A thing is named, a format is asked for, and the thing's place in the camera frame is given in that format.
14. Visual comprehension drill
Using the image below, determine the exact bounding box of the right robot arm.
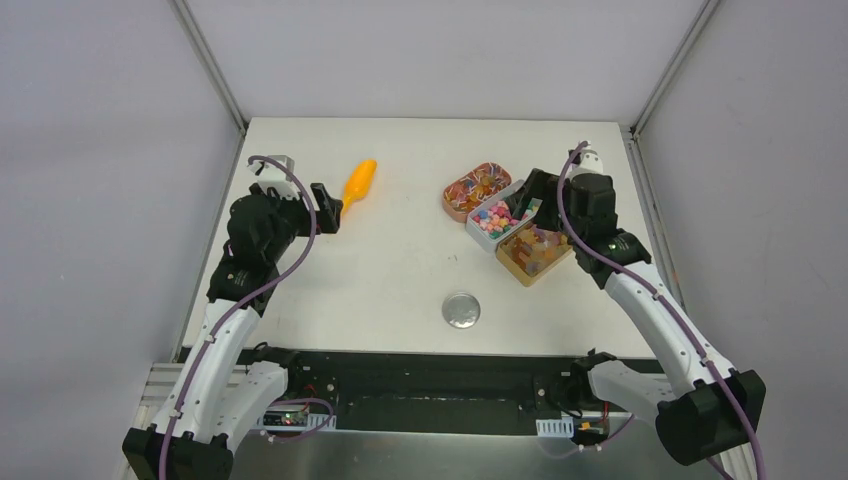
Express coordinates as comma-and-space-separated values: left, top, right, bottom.
507, 169, 766, 478

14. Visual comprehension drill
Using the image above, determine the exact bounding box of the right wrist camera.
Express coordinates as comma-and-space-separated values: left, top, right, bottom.
567, 149, 604, 179

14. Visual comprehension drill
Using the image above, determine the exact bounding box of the grey star candy tin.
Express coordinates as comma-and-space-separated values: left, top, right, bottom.
465, 180, 539, 254

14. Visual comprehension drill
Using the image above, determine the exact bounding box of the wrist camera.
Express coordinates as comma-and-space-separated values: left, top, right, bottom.
567, 149, 604, 179
249, 154, 296, 195

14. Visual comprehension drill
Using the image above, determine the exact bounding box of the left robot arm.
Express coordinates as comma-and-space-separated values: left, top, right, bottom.
122, 183, 343, 479

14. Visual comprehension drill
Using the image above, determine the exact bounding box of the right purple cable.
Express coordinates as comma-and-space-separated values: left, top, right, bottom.
556, 140, 768, 480

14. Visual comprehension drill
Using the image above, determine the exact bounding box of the yellow gummy candy tin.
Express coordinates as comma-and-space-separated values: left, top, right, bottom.
495, 223, 572, 287

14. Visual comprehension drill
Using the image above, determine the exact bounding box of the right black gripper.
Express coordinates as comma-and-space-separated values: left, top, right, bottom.
505, 168, 585, 243

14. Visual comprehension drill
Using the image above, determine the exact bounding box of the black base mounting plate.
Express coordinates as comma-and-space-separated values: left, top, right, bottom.
177, 347, 664, 439

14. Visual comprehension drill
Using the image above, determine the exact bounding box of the silver round jar lid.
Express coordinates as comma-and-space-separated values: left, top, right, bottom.
441, 292, 481, 329

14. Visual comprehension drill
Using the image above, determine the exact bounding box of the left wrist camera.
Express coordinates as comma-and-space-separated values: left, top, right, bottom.
249, 154, 296, 195

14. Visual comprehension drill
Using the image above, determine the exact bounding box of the orange plastic scoop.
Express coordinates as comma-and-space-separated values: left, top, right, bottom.
342, 159, 378, 215

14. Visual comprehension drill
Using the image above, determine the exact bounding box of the pink oval lollipop tin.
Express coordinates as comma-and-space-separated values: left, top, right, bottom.
442, 162, 512, 223

